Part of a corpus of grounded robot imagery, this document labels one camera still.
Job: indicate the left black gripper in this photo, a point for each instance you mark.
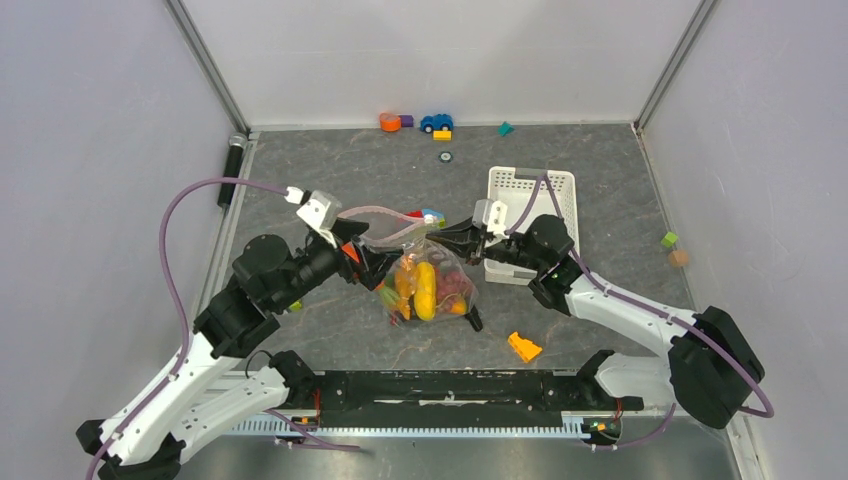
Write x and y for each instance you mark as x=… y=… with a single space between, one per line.
x=373 y=263

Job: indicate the white toothed cable rail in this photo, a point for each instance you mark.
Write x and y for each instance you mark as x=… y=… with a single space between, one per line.
x=569 y=427

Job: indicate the clear polka dot zip bag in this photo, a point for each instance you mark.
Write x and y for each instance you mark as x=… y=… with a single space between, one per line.
x=392 y=229

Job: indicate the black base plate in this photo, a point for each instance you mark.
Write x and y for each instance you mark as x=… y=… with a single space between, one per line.
x=426 y=399

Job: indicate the green cube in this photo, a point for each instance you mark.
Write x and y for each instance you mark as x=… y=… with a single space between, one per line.
x=670 y=240

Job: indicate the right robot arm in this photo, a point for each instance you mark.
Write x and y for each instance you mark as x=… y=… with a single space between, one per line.
x=699 y=362

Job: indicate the multicolour brick stack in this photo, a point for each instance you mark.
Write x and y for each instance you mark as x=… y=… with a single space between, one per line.
x=430 y=216

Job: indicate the tan wooden cube right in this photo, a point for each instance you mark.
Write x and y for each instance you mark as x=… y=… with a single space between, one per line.
x=678 y=258

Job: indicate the blue toy car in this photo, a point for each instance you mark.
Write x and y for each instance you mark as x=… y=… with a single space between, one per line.
x=437 y=122

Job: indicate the teal block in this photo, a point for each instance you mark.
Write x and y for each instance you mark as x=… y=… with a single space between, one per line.
x=505 y=129

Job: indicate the orange red mango toy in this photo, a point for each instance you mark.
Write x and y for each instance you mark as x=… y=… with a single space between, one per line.
x=459 y=307

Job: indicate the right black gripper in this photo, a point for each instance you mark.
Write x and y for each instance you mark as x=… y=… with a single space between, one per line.
x=468 y=241

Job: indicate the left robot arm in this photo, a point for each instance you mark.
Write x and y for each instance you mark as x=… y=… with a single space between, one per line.
x=165 y=425

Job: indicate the yellow brick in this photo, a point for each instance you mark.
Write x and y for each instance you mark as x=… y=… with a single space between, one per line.
x=442 y=135

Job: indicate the yellow corn toy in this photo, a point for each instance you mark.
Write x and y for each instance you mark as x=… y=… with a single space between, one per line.
x=424 y=298

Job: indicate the orange yellow fruit toy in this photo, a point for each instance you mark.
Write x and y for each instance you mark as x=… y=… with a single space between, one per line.
x=405 y=286

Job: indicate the red grape bunch toy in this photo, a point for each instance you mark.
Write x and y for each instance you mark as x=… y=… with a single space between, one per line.
x=450 y=284

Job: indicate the orange carrot toy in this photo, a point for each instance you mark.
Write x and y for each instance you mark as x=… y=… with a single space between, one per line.
x=351 y=252

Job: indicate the black microphone at wall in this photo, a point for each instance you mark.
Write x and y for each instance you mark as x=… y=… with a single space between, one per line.
x=236 y=145

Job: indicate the orange cheese wedge toy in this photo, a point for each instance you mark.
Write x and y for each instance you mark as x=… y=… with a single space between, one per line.
x=526 y=349

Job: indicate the black microphone on table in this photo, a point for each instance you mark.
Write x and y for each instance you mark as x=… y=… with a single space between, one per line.
x=474 y=320

